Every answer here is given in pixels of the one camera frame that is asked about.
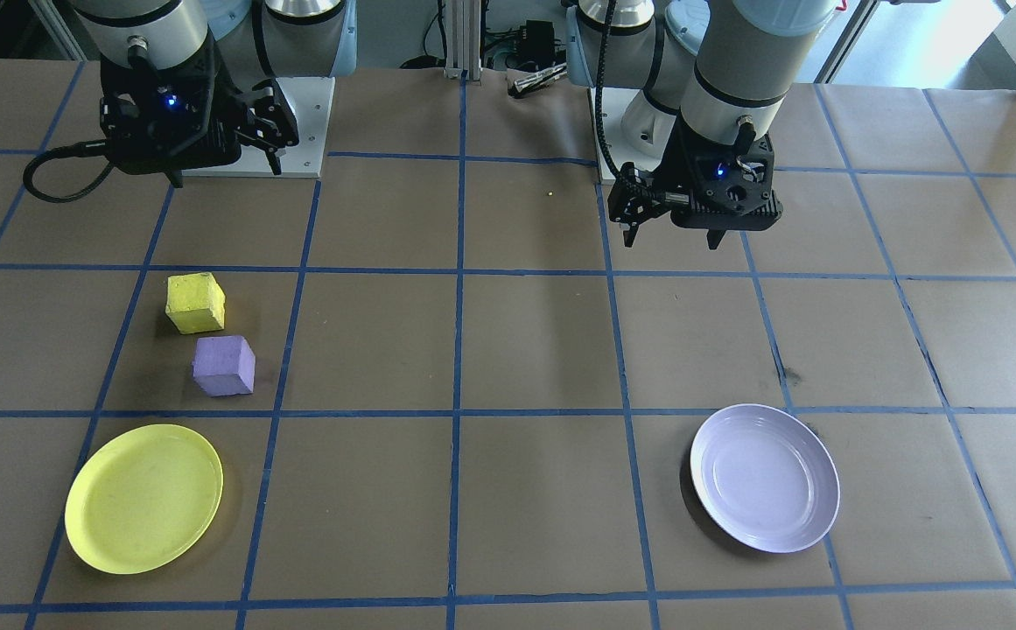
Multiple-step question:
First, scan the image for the yellow foam block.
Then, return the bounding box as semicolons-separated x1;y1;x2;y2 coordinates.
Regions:
165;272;227;335

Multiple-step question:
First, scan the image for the purple foam block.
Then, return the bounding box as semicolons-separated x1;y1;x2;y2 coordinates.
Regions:
193;335;257;398

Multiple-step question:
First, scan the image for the silver black connector plug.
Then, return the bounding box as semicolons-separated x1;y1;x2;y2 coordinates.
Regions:
512;68;568;97

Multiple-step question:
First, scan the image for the small black electronics box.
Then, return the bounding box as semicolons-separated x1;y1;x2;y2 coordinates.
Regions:
516;19;559;62

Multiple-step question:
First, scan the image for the purple plate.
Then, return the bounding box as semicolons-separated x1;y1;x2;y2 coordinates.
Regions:
690;403;842;555

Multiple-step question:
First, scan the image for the yellow plate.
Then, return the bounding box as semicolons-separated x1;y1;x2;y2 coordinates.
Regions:
64;423;225;576

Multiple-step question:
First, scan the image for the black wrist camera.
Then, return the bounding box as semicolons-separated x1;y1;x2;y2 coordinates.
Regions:
670;185;784;233
109;129;243;173

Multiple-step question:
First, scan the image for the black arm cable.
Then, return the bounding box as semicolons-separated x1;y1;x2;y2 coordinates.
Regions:
22;140;119;204
593;0;648;198

